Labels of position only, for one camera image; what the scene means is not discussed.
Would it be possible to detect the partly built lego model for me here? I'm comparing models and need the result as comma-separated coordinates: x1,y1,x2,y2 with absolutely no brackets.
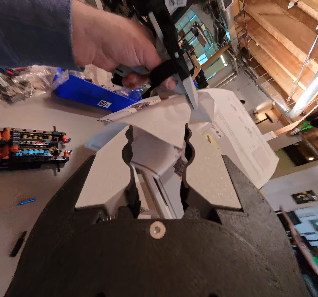
0,126,73,176

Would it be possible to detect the printed white paper sheet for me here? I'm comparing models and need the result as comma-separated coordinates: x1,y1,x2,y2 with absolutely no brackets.
206,89,280,190

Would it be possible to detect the clear plastic bag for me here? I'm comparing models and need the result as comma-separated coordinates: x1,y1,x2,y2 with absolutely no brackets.
83,64,115,88

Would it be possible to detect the person's left hand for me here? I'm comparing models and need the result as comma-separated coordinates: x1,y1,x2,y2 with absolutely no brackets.
72,0,178,100

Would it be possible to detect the white book stand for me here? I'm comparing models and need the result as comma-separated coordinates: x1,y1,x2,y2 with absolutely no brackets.
132,163,186,219

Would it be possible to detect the person's left forearm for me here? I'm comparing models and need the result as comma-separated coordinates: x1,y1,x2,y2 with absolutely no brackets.
0,0,85,72

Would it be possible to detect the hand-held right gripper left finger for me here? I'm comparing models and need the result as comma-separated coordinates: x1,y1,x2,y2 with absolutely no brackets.
75,125,141,218

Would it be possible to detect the plastic bag of lego parts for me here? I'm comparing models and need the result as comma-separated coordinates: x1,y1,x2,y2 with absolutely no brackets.
0,65,57,104

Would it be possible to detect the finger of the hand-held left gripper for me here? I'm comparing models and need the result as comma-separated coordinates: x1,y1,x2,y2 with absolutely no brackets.
175,77,199,110

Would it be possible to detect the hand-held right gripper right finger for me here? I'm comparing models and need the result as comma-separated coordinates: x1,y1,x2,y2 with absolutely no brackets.
180,123,243,213

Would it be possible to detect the lego instruction booklet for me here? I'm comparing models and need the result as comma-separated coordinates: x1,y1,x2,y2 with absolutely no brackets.
84,89,224,178

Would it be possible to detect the white pipe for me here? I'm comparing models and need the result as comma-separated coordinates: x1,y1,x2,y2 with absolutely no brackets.
288,77,318,119

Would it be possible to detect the black lego piece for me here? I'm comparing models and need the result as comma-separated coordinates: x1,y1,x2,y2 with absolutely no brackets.
9,231,28,258

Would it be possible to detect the blue plastic bin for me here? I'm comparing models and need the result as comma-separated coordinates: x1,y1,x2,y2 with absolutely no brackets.
53,74,137,113

